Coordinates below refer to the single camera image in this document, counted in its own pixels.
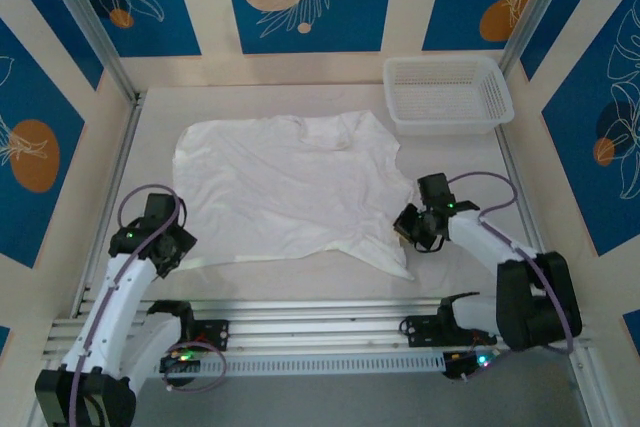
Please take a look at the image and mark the white t-shirt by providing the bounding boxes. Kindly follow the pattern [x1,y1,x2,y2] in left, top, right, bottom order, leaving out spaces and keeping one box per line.
[171,110,419,282]

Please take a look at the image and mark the white perforated plastic basket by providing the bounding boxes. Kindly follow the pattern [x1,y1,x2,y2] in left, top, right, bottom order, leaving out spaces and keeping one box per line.
[382,55,516,137]

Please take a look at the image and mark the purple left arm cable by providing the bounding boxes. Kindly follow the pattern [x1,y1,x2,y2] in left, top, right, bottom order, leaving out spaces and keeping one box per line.
[69,185,187,427]

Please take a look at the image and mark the thin black gripper wire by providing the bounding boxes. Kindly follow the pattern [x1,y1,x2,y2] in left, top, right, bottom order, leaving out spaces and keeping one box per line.
[412,234,445,254]

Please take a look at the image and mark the aluminium table side rail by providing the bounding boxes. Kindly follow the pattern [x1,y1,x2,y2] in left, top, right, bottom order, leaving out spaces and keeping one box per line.
[494,124,601,427]
[69,90,147,321]

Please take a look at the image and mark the aluminium base frame rails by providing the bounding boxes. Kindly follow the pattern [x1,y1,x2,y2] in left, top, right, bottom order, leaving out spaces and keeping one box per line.
[42,298,591,379]

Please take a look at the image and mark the grey slotted cable duct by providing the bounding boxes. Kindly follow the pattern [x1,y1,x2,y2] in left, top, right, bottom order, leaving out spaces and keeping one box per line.
[107,350,449,378]

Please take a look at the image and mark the short purple cable loop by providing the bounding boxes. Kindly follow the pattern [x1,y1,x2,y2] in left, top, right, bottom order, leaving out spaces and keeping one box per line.
[163,340,227,394]

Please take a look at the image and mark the aluminium frame post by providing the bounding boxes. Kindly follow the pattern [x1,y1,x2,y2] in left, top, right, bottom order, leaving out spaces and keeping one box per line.
[37,0,144,103]
[498,0,585,79]

